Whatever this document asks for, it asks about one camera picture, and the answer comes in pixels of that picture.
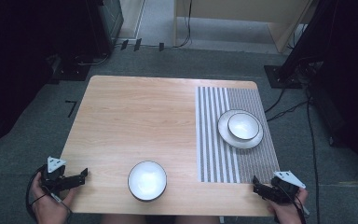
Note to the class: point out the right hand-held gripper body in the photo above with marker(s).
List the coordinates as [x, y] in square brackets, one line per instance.
[282, 189]

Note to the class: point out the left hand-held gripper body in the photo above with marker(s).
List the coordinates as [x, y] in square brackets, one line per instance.
[54, 180]

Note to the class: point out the white plate with dark rim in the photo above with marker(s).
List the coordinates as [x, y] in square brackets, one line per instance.
[225, 137]

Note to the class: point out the white bowl with dark rim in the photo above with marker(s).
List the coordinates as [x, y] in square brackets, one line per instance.
[147, 180]
[243, 126]

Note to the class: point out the person's right hand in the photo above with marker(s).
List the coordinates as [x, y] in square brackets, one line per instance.
[287, 213]

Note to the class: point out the person's left hand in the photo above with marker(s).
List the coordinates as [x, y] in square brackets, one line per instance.
[49, 208]

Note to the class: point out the striped grey white placemat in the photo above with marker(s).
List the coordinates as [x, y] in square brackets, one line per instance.
[213, 149]

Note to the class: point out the dark curtain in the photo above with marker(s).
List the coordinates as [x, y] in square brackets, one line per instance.
[9, 62]
[351, 77]

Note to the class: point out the black tape strip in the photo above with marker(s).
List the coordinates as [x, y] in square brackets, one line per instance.
[137, 44]
[124, 44]
[161, 47]

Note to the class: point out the dark equipment cabinet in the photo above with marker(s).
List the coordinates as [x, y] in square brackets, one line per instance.
[105, 25]

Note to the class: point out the black stand column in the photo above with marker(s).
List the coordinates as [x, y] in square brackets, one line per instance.
[307, 34]

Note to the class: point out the light wooden cabinet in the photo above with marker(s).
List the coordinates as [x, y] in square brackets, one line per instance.
[245, 9]

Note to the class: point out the black stand base plate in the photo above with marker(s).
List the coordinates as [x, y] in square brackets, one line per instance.
[71, 73]
[275, 77]

